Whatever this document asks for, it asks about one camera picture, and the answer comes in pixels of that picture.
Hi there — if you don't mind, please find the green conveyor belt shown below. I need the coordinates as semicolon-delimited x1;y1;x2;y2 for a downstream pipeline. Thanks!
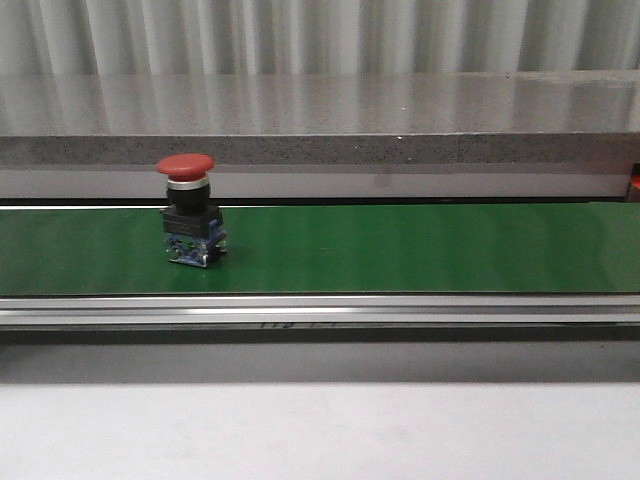
1;203;639;329

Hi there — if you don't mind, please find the white pleated curtain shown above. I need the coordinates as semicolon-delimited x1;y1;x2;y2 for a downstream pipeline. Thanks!
1;1;639;75

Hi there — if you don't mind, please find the red plastic tray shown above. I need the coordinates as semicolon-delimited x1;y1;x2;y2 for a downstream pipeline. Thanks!
627;164;640;202

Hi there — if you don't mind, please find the red mushroom push button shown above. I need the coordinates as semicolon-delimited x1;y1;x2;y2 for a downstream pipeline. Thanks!
156;153;226;268

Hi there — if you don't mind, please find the grey granite counter ledge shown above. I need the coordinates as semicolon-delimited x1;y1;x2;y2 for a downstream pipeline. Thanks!
1;71;639;203

